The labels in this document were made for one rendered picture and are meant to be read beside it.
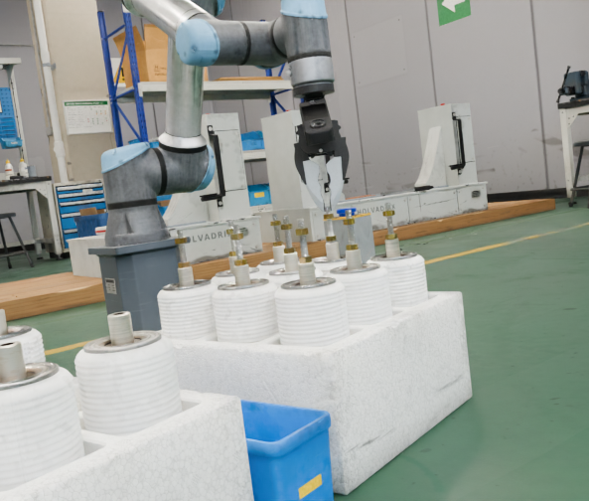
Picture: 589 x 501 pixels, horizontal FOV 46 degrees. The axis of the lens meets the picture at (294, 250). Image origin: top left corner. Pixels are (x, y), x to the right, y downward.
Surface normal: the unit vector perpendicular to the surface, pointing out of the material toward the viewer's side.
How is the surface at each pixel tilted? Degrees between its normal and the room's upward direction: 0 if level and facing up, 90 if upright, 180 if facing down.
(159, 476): 90
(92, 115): 90
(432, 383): 90
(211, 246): 90
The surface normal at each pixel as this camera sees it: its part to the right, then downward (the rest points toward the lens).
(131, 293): -0.15, 0.11
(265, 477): -0.61, 0.18
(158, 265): 0.59, 0.00
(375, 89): -0.80, 0.15
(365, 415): 0.79, -0.04
